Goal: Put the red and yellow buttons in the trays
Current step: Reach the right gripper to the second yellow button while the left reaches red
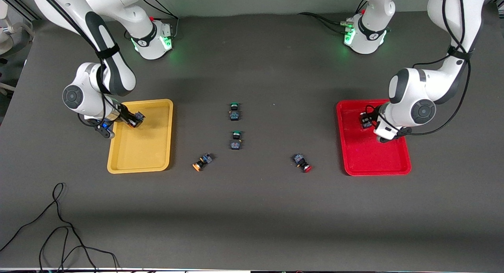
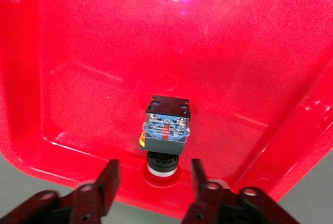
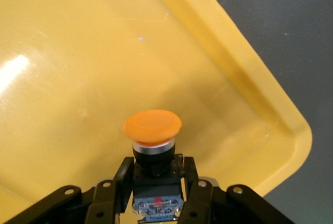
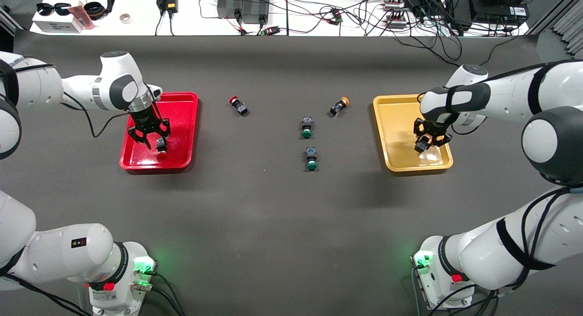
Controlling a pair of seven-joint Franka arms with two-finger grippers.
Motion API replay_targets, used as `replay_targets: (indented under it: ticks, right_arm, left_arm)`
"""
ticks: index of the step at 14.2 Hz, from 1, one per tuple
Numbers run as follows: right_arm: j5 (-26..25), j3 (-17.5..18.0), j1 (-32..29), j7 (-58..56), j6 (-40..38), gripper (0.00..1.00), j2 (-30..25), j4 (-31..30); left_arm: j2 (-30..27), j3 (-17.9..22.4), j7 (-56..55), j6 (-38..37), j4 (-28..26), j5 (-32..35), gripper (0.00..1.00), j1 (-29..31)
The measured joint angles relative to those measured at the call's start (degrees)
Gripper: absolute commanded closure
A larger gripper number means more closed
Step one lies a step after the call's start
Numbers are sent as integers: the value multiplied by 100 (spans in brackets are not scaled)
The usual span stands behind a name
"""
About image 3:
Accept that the yellow plastic tray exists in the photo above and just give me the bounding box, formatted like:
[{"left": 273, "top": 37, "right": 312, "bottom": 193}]
[{"left": 0, "top": 0, "right": 313, "bottom": 221}]

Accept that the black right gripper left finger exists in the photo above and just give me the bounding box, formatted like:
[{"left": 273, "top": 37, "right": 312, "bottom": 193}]
[{"left": 84, "top": 157, "right": 135, "bottom": 224}]

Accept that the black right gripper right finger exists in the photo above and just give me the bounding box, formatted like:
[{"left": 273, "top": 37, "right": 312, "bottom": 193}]
[{"left": 178, "top": 156, "right": 222, "bottom": 224}]

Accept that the yellow mushroom push button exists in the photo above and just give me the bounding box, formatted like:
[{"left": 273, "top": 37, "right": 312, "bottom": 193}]
[{"left": 122, "top": 109, "right": 187, "bottom": 222}]

